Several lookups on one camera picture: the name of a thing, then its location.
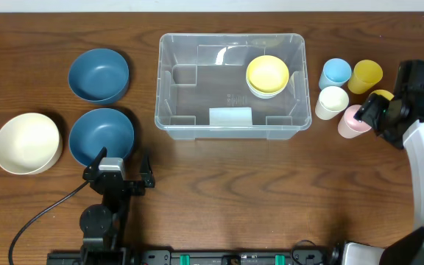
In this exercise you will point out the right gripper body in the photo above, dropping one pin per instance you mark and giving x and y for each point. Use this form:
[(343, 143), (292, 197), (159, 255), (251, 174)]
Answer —
[(375, 115)]

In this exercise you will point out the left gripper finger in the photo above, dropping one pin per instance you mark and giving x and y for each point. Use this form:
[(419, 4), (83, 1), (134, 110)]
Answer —
[(146, 172), (91, 172)]

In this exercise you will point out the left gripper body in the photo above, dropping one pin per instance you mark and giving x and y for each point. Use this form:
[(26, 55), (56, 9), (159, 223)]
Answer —
[(122, 184)]

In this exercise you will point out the yellow cup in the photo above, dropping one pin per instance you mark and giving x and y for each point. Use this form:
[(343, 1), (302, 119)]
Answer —
[(386, 94), (366, 74)]

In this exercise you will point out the pink cup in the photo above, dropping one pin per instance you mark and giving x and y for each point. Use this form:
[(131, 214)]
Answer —
[(349, 127)]

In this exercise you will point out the light blue cup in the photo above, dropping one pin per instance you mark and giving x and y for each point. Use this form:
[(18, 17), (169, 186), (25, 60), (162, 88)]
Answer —
[(335, 72)]

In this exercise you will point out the small white bowl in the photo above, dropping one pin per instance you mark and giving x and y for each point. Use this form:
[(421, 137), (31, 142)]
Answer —
[(263, 95)]

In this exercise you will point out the small yellow bowl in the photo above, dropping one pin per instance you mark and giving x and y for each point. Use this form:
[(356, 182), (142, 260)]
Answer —
[(267, 74)]

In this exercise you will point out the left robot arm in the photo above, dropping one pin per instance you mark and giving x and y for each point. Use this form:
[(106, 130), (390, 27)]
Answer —
[(103, 224)]

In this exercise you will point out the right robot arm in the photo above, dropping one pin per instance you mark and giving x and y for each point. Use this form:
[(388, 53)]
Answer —
[(409, 249)]

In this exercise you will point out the clear plastic storage container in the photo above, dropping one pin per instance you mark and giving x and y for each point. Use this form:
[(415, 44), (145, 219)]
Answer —
[(202, 90)]

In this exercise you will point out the cream cup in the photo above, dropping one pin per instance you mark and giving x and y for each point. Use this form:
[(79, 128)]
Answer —
[(332, 100)]

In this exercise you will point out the dark blue bowl near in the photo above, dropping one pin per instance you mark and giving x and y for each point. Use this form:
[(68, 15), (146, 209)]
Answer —
[(102, 127)]

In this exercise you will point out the dark blue bowl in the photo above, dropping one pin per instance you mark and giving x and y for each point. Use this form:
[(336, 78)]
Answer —
[(99, 76), (102, 127)]

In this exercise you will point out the cream bowl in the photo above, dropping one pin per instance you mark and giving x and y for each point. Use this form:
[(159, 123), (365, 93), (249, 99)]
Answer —
[(30, 143)]

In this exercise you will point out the dark blue bowl far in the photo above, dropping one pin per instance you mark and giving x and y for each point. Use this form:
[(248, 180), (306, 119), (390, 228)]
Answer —
[(99, 76)]

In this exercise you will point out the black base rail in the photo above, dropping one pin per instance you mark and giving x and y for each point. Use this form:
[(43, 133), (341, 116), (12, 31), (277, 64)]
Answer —
[(299, 255)]

